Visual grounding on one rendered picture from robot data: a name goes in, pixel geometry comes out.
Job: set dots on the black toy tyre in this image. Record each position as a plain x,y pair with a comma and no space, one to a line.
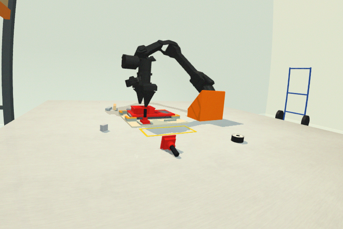
237,138

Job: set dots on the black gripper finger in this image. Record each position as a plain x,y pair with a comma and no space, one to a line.
147,95
139,95

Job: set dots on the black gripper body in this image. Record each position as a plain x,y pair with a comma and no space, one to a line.
146,84

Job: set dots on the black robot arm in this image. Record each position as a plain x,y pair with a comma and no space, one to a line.
141,60

